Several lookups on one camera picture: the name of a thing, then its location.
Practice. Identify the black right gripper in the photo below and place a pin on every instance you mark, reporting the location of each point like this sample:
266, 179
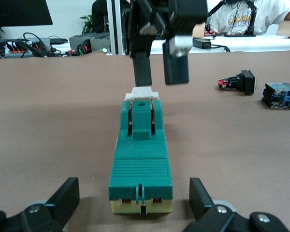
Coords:
164, 17

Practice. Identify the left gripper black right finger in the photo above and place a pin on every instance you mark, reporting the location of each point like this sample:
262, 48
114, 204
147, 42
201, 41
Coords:
207, 212

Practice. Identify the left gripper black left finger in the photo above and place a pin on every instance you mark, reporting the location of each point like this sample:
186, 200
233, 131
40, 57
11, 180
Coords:
55, 207

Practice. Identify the green terminal block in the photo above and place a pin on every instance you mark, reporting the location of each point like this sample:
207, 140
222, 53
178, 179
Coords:
140, 169

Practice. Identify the black power adapter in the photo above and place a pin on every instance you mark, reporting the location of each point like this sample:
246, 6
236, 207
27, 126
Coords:
201, 43

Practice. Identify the grey metal equipment box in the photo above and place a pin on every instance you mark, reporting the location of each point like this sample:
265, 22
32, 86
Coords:
96, 39

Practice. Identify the person in black clothes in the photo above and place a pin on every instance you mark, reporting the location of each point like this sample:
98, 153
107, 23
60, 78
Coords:
99, 17

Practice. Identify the white background table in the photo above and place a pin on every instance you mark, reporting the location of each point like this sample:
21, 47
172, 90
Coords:
256, 44

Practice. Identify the person in white shirt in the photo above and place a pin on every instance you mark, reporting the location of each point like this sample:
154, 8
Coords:
268, 17

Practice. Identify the brown cardboard piece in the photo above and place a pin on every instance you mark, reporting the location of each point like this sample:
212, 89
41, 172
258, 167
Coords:
287, 29

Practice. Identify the grey power strip orange plugs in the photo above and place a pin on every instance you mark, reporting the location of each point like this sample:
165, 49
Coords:
17, 49

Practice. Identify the black computer monitor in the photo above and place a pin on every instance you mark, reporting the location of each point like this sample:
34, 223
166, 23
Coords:
19, 12

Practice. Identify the aluminium profile post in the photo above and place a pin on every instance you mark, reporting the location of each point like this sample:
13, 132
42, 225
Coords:
116, 26

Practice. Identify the black switch with red terminals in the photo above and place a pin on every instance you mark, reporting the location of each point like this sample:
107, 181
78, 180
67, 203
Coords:
244, 82

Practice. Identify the green push button switch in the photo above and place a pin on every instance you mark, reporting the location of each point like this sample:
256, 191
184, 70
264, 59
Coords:
281, 95

